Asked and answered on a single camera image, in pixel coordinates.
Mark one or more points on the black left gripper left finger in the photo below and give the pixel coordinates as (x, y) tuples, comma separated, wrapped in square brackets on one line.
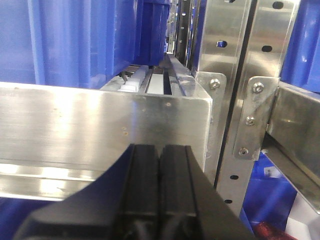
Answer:
[(121, 204)]

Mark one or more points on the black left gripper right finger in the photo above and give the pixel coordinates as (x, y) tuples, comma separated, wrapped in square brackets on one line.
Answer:
[(191, 207)]

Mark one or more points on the steel shelf front beam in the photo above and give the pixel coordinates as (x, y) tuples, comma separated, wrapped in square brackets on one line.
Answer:
[(54, 140)]

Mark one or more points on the steel shelf beam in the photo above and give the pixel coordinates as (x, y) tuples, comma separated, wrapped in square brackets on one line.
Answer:
[(54, 140), (292, 140)]

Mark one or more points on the steel left shelf beam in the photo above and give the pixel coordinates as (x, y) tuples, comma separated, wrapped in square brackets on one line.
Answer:
[(292, 140)]

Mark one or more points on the blue crate on shelf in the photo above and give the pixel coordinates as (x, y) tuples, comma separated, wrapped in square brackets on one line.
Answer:
[(79, 43)]

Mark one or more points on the red mesh bag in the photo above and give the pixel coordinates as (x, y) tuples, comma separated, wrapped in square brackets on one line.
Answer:
[(265, 231)]

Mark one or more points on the blue lower bin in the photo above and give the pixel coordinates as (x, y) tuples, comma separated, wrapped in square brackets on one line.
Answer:
[(269, 196)]

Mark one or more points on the perforated steel upright post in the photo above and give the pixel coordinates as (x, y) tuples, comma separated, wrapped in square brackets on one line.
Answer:
[(220, 32)]

